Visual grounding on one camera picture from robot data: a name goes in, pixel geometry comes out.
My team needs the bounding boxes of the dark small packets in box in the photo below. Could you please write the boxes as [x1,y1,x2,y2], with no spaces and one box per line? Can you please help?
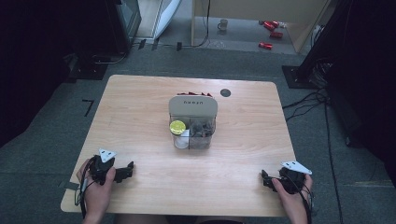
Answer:
[190,119,217,138]

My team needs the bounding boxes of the yellow lidded jar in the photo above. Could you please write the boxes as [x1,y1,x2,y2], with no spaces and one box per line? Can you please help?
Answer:
[169,119,188,136]

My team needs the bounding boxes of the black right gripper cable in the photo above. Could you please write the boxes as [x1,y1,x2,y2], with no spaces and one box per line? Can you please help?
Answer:
[290,174,316,224]

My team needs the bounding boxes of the black stand base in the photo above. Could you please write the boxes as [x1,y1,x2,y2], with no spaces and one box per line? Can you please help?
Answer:
[281,64,318,91]

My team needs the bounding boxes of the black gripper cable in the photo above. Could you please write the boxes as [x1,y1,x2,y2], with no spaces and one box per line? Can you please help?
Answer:
[290,174,316,224]
[74,157,95,220]

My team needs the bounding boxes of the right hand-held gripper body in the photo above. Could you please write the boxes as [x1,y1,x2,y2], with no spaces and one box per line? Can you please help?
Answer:
[277,160,313,195]

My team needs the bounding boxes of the black hanging cable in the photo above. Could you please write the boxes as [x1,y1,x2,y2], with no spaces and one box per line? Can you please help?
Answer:
[181,0,212,49]

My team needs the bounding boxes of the clear organizer box beige lid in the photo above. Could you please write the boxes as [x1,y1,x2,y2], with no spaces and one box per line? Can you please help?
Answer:
[168,94,219,151]

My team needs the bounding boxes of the black cabinet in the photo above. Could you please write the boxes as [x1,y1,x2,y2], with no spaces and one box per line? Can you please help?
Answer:
[104,0,143,54]

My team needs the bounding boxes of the white board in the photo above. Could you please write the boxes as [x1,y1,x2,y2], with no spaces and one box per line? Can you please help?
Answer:
[151,0,183,40]

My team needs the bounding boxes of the person's left hand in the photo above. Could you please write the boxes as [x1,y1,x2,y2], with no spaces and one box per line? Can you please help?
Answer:
[76,158,117,218]

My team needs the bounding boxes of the white round container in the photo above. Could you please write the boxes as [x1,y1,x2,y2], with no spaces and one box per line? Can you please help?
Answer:
[174,129,191,149]

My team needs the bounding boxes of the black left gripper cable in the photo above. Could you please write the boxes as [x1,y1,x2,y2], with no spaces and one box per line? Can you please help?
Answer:
[74,157,95,220]

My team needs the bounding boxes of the light wooden frame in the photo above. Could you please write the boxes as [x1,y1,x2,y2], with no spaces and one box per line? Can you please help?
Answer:
[190,0,332,54]

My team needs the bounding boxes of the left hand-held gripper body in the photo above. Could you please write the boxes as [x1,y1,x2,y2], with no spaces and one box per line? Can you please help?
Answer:
[89,147,118,187]

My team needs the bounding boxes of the red packets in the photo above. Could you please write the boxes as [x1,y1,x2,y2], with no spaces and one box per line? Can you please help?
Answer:
[176,91,215,98]

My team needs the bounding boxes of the grey tape strip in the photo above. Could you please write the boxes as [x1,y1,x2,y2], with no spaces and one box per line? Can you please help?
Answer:
[58,179,81,191]

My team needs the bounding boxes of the black flat floor base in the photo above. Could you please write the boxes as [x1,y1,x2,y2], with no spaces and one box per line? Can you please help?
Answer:
[63,51,109,82]

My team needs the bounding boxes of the black floor cables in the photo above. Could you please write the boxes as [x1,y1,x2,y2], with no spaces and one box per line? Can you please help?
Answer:
[281,55,345,224]

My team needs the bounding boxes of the person's right hand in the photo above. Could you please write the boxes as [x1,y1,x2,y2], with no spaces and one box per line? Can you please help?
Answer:
[271,174,314,218]

